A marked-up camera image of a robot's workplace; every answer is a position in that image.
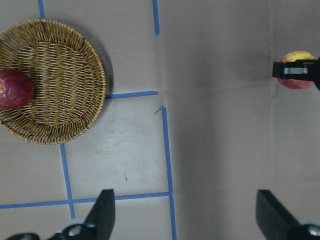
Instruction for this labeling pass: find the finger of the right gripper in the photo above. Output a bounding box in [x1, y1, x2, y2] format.
[272, 58, 320, 90]

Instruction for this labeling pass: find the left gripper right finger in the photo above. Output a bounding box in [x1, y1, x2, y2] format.
[255, 189, 320, 240]

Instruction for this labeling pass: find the dark red apple in basket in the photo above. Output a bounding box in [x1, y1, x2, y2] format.
[0, 69, 35, 109]

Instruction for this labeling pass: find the yellow-red apple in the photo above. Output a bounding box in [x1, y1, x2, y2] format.
[277, 50, 316, 90]

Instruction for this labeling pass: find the round wicker basket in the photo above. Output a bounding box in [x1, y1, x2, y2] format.
[0, 19, 107, 145]

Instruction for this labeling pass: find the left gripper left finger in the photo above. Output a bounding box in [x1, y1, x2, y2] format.
[53, 189, 116, 240]

